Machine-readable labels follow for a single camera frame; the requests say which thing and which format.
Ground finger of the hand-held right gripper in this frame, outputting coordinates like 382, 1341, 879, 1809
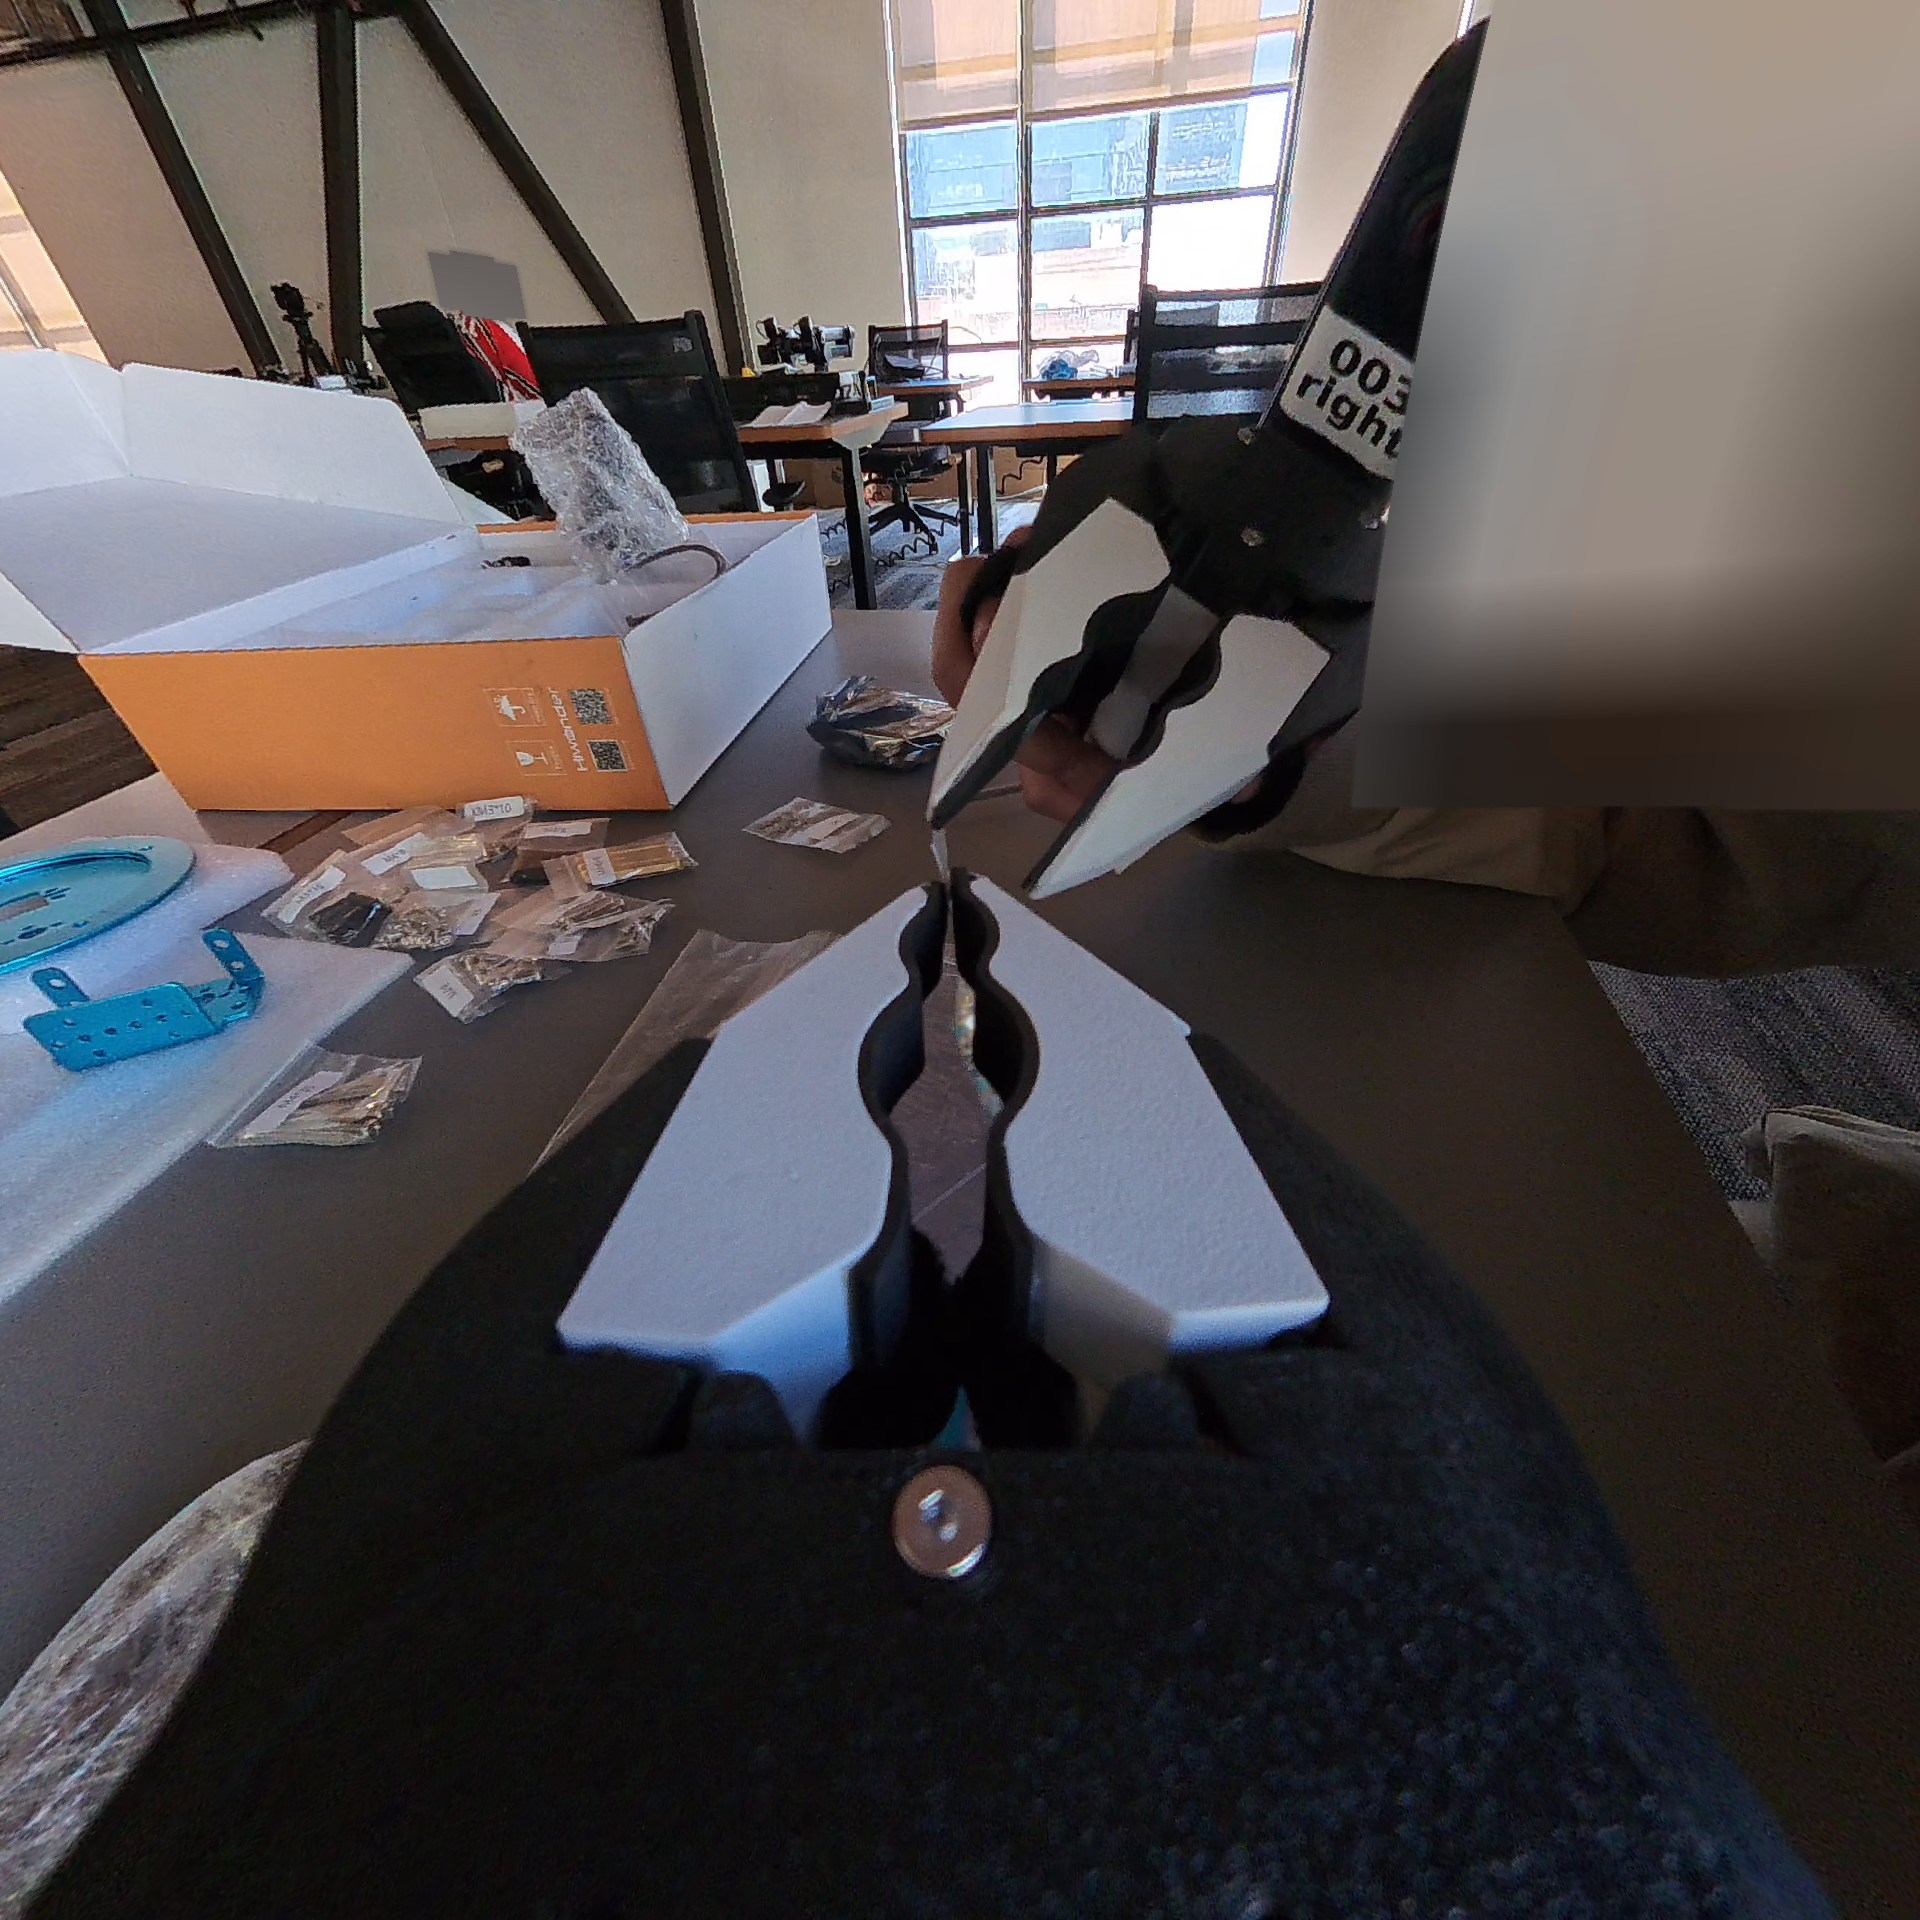
928, 502, 1173, 830
1024, 614, 1335, 899

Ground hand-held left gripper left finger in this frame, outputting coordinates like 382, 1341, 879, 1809
557, 883, 963, 1444

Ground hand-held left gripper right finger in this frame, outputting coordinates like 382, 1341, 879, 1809
960, 870, 1327, 1420

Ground small clear screw bag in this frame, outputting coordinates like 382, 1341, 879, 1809
920, 831, 1003, 1142

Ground person's right forearm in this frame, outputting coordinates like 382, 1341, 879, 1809
1199, 736, 1920, 976

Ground dark grey desk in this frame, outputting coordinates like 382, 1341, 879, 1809
0, 608, 1920, 1920

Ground person's right hand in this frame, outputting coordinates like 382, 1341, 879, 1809
929, 545, 1127, 825

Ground black mesh office chair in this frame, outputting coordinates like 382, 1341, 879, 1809
1127, 280, 1321, 436
516, 310, 759, 519

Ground large clear plastic bag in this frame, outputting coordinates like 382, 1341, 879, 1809
573, 928, 840, 1172

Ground wooden-top table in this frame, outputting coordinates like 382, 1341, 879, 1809
919, 397, 1142, 557
735, 401, 963, 601

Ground black foil bag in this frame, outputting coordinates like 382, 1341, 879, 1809
807, 673, 953, 771

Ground black swivel office chair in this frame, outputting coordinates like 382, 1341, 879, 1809
867, 320, 963, 549

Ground small labelled screw bag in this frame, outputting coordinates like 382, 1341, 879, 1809
209, 1048, 424, 1150
744, 795, 889, 856

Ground grid window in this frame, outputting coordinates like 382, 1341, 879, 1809
892, 0, 1313, 400

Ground pile of small screw bags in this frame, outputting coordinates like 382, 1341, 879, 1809
263, 795, 699, 1028

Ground bubble-wrapped black part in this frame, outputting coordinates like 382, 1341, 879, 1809
512, 387, 693, 577

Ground orange and white cardboard box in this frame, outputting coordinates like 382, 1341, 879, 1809
0, 351, 835, 811

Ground white foam sheet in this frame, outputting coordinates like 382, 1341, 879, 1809
0, 839, 414, 1297

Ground person's beige trousers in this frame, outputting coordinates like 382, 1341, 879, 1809
1747, 1107, 1920, 1465

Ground plastic-wrapped round bearing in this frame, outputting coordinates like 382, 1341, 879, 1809
0, 1440, 308, 1920

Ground black cable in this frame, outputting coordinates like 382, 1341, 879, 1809
621, 544, 728, 623

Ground blue metal U bracket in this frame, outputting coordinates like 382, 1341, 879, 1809
24, 931, 270, 1075

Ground blue metal ring plate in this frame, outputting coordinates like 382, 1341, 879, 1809
0, 833, 196, 976

